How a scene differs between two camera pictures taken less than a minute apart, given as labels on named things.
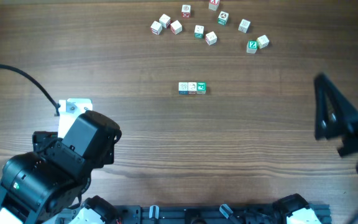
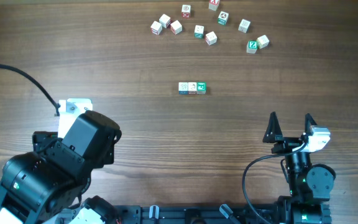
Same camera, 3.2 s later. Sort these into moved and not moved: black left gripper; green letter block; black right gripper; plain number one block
Moved: black right gripper
Not moved: green letter block; black left gripper; plain number one block
